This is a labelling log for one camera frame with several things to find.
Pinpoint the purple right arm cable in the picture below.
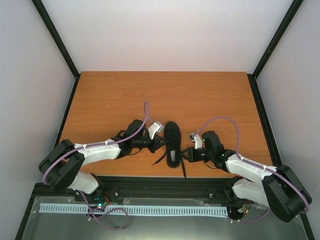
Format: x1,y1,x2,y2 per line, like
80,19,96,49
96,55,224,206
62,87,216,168
194,116,313,224

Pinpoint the black left frame post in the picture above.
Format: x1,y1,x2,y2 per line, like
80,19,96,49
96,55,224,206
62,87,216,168
31,0,81,79

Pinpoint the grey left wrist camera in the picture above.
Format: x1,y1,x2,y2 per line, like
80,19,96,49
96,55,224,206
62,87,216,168
148,121,165,140

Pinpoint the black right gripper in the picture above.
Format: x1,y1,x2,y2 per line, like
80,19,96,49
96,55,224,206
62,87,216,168
180,146,214,162

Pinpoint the black right frame post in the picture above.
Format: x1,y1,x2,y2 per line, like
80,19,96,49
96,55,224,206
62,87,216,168
251,0,305,78

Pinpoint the light blue slotted cable duct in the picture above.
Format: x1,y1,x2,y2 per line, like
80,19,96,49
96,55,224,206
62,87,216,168
38,203,228,218

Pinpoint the green lit controller board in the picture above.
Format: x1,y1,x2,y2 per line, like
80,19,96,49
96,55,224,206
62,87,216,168
89,201,109,214

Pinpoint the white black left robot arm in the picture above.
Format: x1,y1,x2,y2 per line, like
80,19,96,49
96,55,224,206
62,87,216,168
38,119,165,202

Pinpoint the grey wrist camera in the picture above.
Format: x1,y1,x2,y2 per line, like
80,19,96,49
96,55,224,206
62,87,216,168
148,121,165,140
189,133,203,150

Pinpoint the right small wiring board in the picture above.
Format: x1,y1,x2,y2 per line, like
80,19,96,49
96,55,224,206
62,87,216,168
237,203,251,215

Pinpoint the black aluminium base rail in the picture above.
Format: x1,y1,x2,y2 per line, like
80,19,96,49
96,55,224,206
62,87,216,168
32,175,253,207

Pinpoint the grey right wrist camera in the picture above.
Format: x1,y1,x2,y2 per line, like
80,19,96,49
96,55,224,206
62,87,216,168
189,133,203,150

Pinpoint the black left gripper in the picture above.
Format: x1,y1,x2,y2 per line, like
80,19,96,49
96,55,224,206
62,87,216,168
132,134,168,154

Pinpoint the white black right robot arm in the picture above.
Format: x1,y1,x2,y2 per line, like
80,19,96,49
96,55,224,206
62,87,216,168
185,131,312,223

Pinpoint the black canvas sneaker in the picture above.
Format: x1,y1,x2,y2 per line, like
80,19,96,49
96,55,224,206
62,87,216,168
163,121,182,169

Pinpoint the black frame post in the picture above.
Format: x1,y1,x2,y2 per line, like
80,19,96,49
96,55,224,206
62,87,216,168
31,0,81,79
251,0,305,78

